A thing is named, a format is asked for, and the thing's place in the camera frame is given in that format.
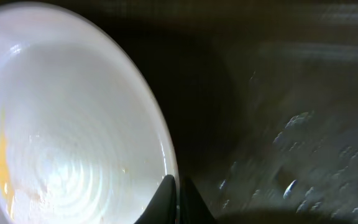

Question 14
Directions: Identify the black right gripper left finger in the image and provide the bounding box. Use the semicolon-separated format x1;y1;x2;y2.
135;175;177;224

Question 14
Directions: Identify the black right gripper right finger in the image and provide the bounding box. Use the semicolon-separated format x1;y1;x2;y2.
180;177;216;224

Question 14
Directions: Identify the large dark serving tray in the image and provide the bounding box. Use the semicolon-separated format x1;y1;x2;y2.
58;1;358;223

